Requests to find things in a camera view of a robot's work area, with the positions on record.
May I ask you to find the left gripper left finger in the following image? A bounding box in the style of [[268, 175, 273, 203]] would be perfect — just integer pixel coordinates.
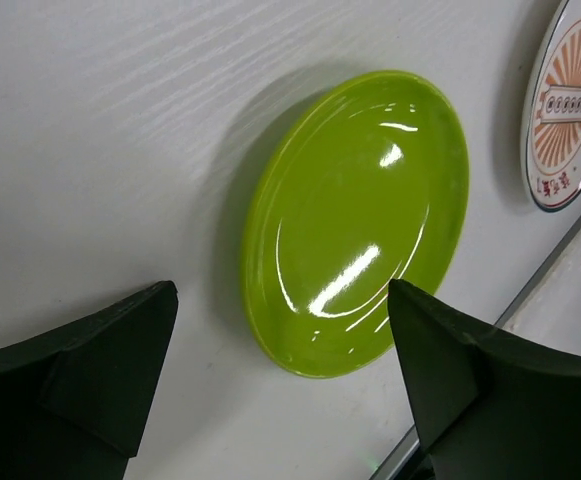
[[0, 281, 178, 479]]

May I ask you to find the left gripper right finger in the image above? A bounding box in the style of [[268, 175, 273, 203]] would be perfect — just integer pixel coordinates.
[[388, 280, 581, 479]]

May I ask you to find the green plate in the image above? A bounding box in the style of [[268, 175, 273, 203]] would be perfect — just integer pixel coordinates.
[[241, 70, 470, 379]]

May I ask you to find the sunburst patterned white plate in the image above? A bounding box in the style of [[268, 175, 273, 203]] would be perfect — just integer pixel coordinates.
[[520, 0, 581, 213]]

